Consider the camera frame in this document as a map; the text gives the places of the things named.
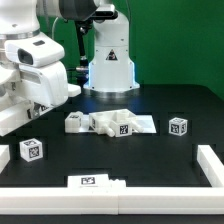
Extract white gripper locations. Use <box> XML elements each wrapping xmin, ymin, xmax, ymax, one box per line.
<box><xmin>0</xmin><ymin>61</ymin><xmax>81</xmax><ymax>117</ymax></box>

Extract white chair seat part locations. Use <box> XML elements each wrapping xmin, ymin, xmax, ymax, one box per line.
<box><xmin>89</xmin><ymin>109</ymin><xmax>144</xmax><ymax>137</ymax></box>

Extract white chair side plank front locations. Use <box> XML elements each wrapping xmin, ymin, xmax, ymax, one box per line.
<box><xmin>0</xmin><ymin>101</ymin><xmax>50</xmax><ymax>136</ymax></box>

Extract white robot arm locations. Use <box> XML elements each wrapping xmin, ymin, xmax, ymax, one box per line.
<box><xmin>0</xmin><ymin>0</ymin><xmax>139</xmax><ymax>107</ymax></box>

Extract white tagged cube left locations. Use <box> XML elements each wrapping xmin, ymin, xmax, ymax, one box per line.
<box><xmin>19</xmin><ymin>138</ymin><xmax>43</xmax><ymax>162</ymax></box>

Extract white tagged cube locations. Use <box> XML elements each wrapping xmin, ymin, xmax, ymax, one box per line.
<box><xmin>19</xmin><ymin>138</ymin><xmax>43</xmax><ymax>162</ymax></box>
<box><xmin>169</xmin><ymin>117</ymin><xmax>188</xmax><ymax>136</ymax></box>

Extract white paper tag sheet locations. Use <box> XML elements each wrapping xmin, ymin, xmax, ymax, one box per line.
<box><xmin>79</xmin><ymin>114</ymin><xmax>156</xmax><ymax>133</ymax></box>

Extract white front fence bar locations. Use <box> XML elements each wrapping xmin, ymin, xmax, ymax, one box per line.
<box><xmin>0</xmin><ymin>187</ymin><xmax>224</xmax><ymax>215</ymax></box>

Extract white tagged cube right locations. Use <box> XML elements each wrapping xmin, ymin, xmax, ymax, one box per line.
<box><xmin>169</xmin><ymin>117</ymin><xmax>188</xmax><ymax>136</ymax></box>

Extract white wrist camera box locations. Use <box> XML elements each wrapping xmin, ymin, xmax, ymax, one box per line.
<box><xmin>4</xmin><ymin>33</ymin><xmax>65</xmax><ymax>67</ymax></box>

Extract white thin cable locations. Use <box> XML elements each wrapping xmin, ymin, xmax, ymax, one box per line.
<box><xmin>51</xmin><ymin>16</ymin><xmax>63</xmax><ymax>41</ymax></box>

